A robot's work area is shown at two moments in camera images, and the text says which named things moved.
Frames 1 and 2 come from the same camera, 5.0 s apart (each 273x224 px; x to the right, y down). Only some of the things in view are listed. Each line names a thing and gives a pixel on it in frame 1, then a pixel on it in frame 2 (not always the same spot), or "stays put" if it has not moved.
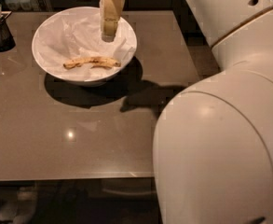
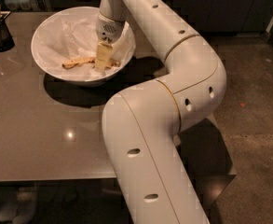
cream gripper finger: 112,3 → 102,54
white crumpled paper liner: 75,34 stays put
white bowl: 75,33 stays put
